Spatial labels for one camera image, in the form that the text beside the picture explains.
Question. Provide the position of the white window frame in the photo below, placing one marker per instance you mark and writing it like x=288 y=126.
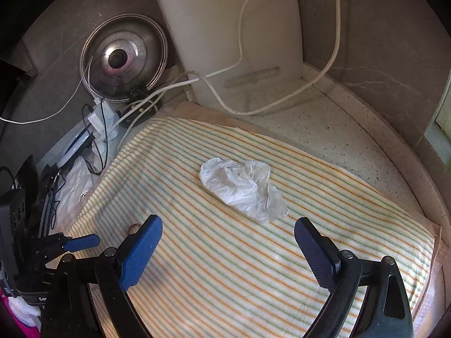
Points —
x=442 y=119

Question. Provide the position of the white charger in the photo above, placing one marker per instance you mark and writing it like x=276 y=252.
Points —
x=100 y=119

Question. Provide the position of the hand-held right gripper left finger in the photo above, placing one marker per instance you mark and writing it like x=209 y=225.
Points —
x=141 y=253

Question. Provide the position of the striped cloth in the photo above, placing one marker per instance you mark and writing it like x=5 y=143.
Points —
x=229 y=271

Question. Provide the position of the steel pot lid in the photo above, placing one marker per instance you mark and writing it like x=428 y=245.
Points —
x=119 y=56

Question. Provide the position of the beige towel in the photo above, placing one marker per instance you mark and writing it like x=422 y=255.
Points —
x=197 y=112

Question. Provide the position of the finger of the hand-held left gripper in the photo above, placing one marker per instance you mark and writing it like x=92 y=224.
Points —
x=82 y=242

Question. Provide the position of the pink cloth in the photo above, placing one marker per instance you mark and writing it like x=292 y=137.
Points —
x=17 y=324

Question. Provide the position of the translucent plastic bag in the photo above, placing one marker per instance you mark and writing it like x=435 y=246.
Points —
x=239 y=186

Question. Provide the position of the white cutting board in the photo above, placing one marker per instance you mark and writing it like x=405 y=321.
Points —
x=211 y=24

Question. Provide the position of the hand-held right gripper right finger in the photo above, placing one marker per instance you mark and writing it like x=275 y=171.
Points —
x=313 y=253

